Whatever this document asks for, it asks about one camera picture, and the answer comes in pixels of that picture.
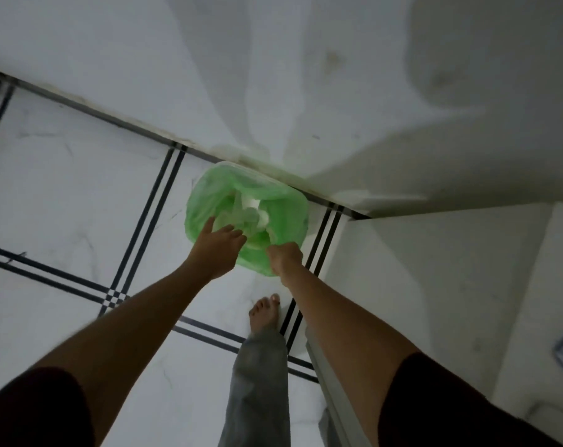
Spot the grey trouser leg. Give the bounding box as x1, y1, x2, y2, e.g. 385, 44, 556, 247
217, 327, 294, 447

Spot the person's bare foot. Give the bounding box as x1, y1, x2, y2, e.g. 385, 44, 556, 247
248, 293, 282, 336

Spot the person's right hand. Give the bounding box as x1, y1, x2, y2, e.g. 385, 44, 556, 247
266, 242, 305, 278

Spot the white crumpled paper waste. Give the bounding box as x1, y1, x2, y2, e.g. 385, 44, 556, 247
226, 194, 272, 238

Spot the green plastic trash bag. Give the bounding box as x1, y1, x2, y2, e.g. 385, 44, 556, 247
184, 161, 309, 278

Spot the dark shirt sleeve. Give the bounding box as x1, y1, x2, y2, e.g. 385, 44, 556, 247
0, 367, 96, 447
377, 352, 563, 447

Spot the person's left hand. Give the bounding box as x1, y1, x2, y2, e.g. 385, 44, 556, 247
187, 216, 248, 281

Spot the person's left forearm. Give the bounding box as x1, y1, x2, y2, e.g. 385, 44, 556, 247
29, 261, 213, 447

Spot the person's right forearm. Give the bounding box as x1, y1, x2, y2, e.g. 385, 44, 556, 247
276, 264, 421, 447

